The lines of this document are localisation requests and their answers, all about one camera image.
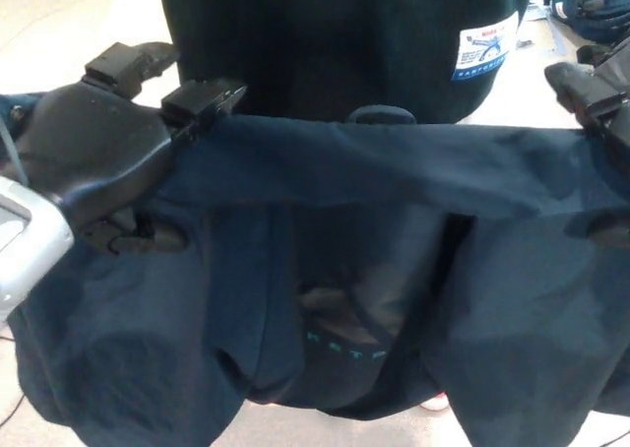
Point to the blue bag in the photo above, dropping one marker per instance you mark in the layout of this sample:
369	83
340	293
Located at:
585	4

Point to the navy blue coat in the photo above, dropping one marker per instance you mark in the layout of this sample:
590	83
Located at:
344	171

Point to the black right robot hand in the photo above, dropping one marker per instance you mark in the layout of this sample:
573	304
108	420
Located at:
600	97

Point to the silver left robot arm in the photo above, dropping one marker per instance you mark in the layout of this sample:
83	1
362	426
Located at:
29	250

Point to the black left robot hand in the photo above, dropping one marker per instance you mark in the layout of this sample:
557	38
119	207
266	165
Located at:
93	137

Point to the red white right sneaker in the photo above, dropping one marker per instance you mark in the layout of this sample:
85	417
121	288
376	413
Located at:
435	402

